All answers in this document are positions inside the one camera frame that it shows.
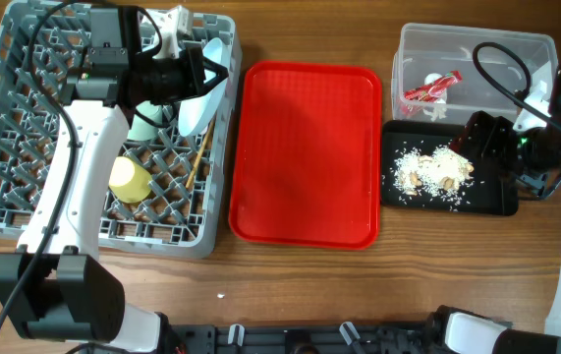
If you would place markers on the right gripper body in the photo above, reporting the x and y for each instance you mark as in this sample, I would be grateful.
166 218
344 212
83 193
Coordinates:
501 147

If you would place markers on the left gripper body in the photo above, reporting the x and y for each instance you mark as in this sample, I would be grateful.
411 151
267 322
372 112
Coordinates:
169 83

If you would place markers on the light blue plate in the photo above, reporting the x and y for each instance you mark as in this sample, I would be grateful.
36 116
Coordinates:
196 113

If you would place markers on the green bowl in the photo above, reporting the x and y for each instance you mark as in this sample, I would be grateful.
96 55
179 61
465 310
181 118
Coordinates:
141 130

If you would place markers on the rice and shell scraps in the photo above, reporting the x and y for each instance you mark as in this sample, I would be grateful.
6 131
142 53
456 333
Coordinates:
442 176

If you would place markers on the white tissue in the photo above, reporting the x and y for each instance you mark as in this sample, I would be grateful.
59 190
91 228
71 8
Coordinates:
438 111

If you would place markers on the wooden chopstick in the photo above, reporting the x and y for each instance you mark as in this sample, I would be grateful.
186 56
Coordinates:
201 151

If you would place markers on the red snack wrapper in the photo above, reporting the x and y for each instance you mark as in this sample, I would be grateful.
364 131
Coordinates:
434 90

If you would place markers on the yellow cup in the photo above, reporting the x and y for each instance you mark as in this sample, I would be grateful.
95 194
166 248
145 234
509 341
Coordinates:
129 181

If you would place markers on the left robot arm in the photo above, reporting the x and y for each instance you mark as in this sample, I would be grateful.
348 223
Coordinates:
53 287

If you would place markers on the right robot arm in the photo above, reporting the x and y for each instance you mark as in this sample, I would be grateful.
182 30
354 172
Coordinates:
463 332

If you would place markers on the black waste tray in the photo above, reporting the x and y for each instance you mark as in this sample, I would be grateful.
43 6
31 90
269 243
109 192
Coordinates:
483 193

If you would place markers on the grey dishwasher rack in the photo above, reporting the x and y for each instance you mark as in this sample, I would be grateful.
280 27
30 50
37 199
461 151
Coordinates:
172 221

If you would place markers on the clear plastic bin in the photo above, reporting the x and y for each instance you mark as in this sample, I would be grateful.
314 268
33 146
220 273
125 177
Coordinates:
426 49

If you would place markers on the red plastic tray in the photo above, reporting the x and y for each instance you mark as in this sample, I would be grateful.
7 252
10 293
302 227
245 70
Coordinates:
307 160

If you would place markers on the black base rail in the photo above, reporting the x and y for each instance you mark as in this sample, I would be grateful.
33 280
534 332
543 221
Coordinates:
388 338

